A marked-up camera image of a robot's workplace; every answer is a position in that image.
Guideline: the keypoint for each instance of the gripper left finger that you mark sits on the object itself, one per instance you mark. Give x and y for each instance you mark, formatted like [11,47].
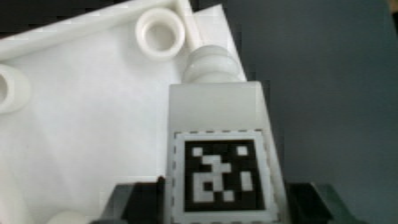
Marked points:
[136,204]

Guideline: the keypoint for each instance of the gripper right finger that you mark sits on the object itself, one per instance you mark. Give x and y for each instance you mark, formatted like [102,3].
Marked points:
[317,206]

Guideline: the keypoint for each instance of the white leg with tag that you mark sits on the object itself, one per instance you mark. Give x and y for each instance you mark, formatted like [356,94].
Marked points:
[224,188]

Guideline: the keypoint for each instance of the white square table top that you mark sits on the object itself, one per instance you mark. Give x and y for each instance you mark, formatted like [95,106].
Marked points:
[84,138]

